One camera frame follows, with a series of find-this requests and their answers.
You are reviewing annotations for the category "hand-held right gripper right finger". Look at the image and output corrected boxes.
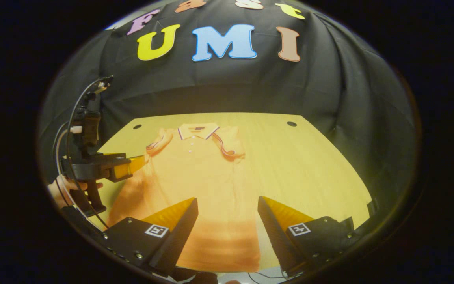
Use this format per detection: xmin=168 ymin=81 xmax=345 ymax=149
xmin=258 ymin=196 xmax=363 ymax=277

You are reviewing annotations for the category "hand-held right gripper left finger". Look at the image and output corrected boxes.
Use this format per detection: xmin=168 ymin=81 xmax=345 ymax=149
xmin=103 ymin=197 xmax=199 ymax=277

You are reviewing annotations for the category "orange T-shirt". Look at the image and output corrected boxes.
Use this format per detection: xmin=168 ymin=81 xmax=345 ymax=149
xmin=107 ymin=123 xmax=261 ymax=273

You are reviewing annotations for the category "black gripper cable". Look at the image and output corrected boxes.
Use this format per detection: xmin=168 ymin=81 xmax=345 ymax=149
xmin=65 ymin=77 xmax=109 ymax=229

